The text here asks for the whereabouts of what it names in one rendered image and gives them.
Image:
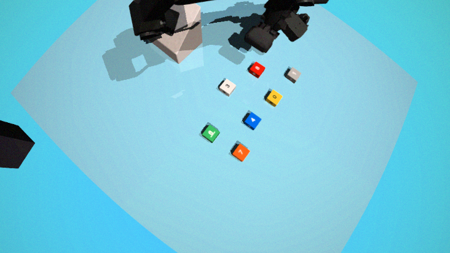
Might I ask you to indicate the orange block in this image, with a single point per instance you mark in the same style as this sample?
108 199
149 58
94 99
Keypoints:
241 152

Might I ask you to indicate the green block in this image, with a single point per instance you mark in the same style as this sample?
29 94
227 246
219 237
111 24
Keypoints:
211 133

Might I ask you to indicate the red block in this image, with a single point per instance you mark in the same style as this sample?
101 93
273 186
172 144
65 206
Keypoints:
257 69

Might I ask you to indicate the blue block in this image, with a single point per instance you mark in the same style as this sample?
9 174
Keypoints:
252 121

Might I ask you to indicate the yellow block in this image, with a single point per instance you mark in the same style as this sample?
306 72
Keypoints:
274 98

